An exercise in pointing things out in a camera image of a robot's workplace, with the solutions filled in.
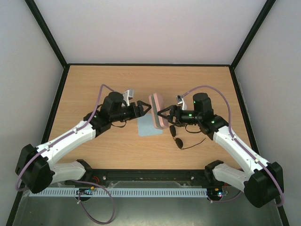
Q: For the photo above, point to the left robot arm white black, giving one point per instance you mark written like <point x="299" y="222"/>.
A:
<point x="38" y="167"/>

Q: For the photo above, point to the pink glasses case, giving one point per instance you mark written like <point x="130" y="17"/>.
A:
<point x="157" y="104"/>

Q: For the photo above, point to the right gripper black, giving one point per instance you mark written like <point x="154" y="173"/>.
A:
<point x="174" y="115"/>

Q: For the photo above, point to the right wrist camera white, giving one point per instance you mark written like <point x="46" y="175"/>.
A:
<point x="181" y="102"/>

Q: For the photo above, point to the right controller board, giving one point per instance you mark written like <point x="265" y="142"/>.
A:
<point x="217" y="192"/>

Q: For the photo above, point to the controller board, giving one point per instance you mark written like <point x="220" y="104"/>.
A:
<point x="86" y="190"/>
<point x="217" y="192"/>

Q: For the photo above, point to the left controller board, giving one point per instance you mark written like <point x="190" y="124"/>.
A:
<point x="86" y="190"/>

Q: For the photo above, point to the black enclosure frame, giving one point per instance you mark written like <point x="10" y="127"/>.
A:
<point x="157" y="31"/>

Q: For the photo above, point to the light blue cleaning cloth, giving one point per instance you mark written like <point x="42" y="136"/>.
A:
<point x="146" y="128"/>

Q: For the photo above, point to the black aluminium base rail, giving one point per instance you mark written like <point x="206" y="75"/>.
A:
<point x="191" y="177"/>

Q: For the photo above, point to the light blue slotted cable duct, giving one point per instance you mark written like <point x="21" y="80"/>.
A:
<point x="128" y="192"/>

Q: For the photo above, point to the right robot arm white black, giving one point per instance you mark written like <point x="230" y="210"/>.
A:
<point x="260" y="180"/>

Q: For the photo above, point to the black gold sunglasses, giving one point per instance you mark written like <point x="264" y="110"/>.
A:
<point x="178" y="141"/>

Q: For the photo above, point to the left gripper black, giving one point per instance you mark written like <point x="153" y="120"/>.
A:
<point x="140" y="112"/>

